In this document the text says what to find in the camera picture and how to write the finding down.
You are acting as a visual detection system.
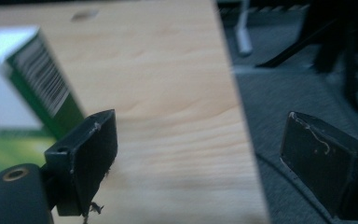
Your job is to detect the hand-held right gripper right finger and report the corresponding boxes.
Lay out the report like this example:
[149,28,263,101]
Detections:
[279,110,358,222]

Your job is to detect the green and white carton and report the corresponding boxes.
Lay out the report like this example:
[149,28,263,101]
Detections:
[0,25,87,181]

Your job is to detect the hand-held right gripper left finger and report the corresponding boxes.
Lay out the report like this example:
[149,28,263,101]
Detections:
[43,108,119,217]

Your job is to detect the black stand legs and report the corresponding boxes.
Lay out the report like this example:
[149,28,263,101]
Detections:
[255,0,358,114]

